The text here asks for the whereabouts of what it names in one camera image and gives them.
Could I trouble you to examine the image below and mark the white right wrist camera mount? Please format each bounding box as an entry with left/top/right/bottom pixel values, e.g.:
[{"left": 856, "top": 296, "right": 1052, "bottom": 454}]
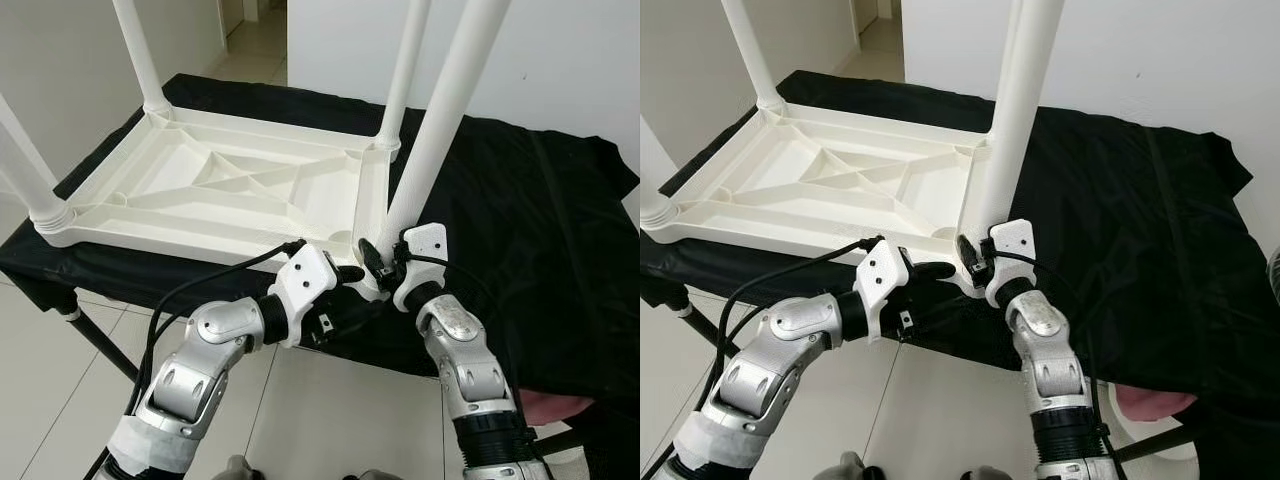
[
  {"left": 985, "top": 218, "right": 1036, "bottom": 308},
  {"left": 392, "top": 222, "right": 448, "bottom": 313}
]

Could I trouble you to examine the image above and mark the white plastic table top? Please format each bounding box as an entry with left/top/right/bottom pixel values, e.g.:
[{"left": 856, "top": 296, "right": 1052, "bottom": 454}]
[
  {"left": 640, "top": 100, "right": 991, "bottom": 296},
  {"left": 40, "top": 105, "right": 401, "bottom": 301}
]

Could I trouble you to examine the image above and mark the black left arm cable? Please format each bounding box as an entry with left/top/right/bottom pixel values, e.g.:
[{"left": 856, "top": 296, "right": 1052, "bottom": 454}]
[
  {"left": 95, "top": 238, "right": 306, "bottom": 476},
  {"left": 650, "top": 236, "right": 886, "bottom": 479}
]

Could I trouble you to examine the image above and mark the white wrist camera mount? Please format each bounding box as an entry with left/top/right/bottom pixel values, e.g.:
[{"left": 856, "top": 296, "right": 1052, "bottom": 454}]
[
  {"left": 855, "top": 238, "right": 913, "bottom": 343},
  {"left": 268, "top": 243, "right": 341, "bottom": 348},
  {"left": 985, "top": 218, "right": 1036, "bottom": 308},
  {"left": 392, "top": 222, "right": 448, "bottom": 313}
]

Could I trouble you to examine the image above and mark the black table cloth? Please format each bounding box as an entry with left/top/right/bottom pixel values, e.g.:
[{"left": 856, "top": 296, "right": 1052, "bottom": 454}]
[
  {"left": 640, "top": 70, "right": 1280, "bottom": 471},
  {"left": 0, "top": 75, "right": 640, "bottom": 471}
]

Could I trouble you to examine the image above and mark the black metal table leg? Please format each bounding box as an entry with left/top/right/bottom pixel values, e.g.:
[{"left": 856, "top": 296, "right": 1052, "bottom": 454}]
[
  {"left": 1115, "top": 425, "right": 1201, "bottom": 461},
  {"left": 60, "top": 305, "right": 141, "bottom": 381},
  {"left": 540, "top": 428, "right": 591, "bottom": 456},
  {"left": 660, "top": 300, "right": 741, "bottom": 356}
]

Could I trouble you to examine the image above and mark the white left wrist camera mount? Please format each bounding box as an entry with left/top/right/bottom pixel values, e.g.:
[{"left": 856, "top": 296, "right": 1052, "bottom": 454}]
[
  {"left": 268, "top": 243, "right": 341, "bottom": 348},
  {"left": 855, "top": 238, "right": 913, "bottom": 343}
]

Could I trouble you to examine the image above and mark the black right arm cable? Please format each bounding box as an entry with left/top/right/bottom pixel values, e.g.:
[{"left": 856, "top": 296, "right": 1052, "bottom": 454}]
[
  {"left": 990, "top": 248, "right": 1101, "bottom": 401},
  {"left": 395, "top": 250, "right": 501, "bottom": 311}
]

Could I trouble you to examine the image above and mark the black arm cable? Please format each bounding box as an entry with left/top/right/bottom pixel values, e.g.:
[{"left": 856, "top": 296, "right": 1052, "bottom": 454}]
[
  {"left": 990, "top": 248, "right": 1101, "bottom": 401},
  {"left": 395, "top": 250, "right": 501, "bottom": 311},
  {"left": 95, "top": 238, "right": 306, "bottom": 476},
  {"left": 650, "top": 236, "right": 886, "bottom": 479}
]

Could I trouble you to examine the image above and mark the pink plastic object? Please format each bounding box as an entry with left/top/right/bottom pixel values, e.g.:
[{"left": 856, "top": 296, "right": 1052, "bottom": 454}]
[
  {"left": 522, "top": 390, "right": 594, "bottom": 426},
  {"left": 1115, "top": 385, "right": 1199, "bottom": 421}
]

